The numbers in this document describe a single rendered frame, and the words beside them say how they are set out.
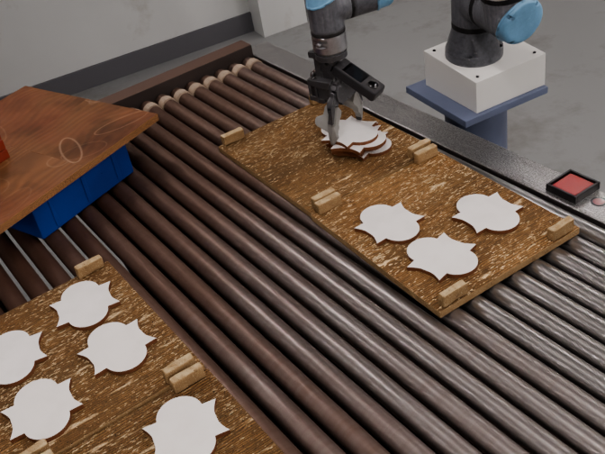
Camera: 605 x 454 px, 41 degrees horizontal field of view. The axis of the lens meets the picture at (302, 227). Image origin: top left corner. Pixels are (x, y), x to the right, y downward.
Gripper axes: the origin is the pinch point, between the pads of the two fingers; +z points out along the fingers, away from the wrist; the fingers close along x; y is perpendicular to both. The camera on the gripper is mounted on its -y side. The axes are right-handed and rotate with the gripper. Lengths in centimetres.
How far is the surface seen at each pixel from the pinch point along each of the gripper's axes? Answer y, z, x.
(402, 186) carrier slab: -19.5, 4.5, 9.0
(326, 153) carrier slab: 4.2, 4.5, 4.3
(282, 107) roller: 31.1, 6.5, -12.8
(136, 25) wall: 264, 72, -155
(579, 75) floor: 29, 98, -226
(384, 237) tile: -26.2, 3.5, 26.8
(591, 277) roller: -64, 7, 17
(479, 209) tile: -38.5, 3.5, 10.8
